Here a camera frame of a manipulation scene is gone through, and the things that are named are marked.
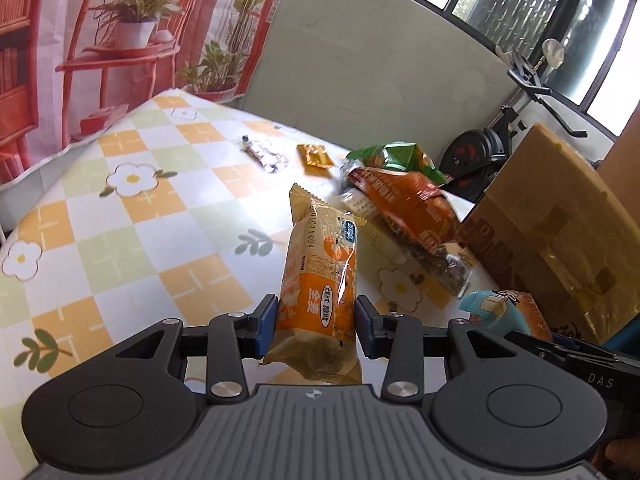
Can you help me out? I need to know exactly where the clear dark seed packet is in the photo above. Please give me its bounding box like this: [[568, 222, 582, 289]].
[[400, 237, 476, 298]]

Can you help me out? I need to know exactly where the blue and orange snack packet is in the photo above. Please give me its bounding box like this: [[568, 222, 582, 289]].
[[459, 289, 553, 343]]

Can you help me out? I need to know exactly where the wooden cabinet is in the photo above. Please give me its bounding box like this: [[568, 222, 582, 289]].
[[597, 110, 640, 211]]

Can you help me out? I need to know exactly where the orange bread packet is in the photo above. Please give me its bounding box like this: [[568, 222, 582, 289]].
[[257, 183, 363, 386]]

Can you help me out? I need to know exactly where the dark framed window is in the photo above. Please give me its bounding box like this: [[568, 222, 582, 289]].
[[345, 0, 640, 138]]

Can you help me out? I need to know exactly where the brown cardboard box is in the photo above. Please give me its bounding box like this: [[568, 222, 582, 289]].
[[457, 122, 640, 346]]

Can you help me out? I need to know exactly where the checkered flower tablecloth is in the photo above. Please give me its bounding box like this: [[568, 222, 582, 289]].
[[0, 89, 506, 466]]

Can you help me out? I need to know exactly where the green snack bag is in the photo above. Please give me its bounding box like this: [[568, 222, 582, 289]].
[[344, 142, 453, 186]]

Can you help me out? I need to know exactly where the crumpled silver wrapper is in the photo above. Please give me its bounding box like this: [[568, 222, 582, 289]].
[[239, 135, 289, 174]]

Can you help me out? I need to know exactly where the orange-red snack bag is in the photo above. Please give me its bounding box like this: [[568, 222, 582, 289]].
[[345, 166, 458, 256]]

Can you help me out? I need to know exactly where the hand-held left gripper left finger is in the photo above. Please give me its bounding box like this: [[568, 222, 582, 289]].
[[112, 296, 279, 403]]

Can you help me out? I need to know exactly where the printed wall cloth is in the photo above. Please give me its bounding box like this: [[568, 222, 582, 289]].
[[0, 0, 296, 186]]

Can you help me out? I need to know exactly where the black exercise bike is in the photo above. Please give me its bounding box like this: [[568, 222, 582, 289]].
[[440, 45, 608, 196]]

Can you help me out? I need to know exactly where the white plastic bag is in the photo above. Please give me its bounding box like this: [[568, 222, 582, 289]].
[[542, 39, 566, 66]]

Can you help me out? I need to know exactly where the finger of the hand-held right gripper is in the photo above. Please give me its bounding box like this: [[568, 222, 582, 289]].
[[504, 330, 571, 363]]

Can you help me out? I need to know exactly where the person's right hand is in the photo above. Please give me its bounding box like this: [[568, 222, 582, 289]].
[[605, 437, 640, 476]]

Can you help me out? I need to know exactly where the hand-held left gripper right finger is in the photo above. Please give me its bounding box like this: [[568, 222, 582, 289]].
[[355, 296, 521, 403]]

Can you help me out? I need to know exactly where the small orange sachet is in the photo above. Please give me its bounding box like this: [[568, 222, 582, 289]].
[[296, 143, 335, 168]]

